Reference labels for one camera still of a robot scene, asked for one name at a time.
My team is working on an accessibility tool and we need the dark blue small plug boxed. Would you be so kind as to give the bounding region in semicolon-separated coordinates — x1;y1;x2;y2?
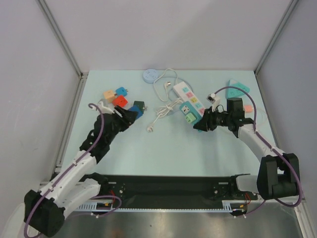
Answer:
128;106;144;120

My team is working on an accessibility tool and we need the light blue round socket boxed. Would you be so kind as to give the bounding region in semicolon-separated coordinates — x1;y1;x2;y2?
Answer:
142;69;159;84

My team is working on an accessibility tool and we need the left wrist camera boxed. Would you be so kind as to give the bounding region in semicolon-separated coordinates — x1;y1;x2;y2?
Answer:
89;99;114;114

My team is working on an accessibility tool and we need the wooden tan plug adapter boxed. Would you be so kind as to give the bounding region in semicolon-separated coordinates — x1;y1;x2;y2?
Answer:
103;90;116;103

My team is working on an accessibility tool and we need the white slotted cable duct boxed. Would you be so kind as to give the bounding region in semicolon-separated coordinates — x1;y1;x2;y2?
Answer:
75;200;114;212

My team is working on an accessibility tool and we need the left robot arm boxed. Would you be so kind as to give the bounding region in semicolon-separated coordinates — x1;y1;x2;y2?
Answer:
23;103;138;238

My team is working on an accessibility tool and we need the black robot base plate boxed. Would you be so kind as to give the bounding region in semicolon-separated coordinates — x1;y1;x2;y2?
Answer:
81;173;263;209

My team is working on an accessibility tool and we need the teal triangular power strip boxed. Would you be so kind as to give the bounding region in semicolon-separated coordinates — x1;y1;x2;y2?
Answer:
226;79;250;99

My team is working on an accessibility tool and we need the white power cable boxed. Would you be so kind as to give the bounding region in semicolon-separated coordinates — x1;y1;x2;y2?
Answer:
145;68;186;133

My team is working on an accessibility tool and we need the aluminium frame rail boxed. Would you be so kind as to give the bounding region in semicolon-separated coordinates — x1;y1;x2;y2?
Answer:
36;0;88;79
254;0;301;77

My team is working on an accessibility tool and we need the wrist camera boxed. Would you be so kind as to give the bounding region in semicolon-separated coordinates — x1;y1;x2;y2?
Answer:
89;99;114;114
207;93;221;112

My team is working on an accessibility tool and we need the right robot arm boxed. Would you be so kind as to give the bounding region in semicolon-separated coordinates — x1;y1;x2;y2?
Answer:
194;94;303;200

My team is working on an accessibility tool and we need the pink charger plug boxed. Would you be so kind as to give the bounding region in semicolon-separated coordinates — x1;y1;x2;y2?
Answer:
244;105;254;113

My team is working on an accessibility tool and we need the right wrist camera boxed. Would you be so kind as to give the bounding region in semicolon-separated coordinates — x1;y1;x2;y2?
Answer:
207;93;221;112

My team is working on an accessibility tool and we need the aluminium frame rail left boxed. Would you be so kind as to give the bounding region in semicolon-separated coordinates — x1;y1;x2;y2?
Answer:
36;0;88;79

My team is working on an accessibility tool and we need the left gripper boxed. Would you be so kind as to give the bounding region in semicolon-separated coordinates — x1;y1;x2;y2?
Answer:
106;105;138;143

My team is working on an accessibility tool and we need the aluminium frame rail right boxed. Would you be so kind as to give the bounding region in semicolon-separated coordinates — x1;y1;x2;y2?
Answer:
254;0;301;77

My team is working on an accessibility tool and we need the dark green cube adapter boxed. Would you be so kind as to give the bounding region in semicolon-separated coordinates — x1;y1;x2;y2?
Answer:
133;101;148;112

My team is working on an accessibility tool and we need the red cube adapter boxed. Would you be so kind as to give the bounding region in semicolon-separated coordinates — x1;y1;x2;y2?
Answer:
112;95;128;108

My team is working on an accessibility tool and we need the teal rectangular power strip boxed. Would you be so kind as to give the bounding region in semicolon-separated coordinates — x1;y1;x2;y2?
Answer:
179;101;202;126

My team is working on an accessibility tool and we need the blue square plug adapter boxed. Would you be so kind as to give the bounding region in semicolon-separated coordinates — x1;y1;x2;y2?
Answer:
115;87;128;97

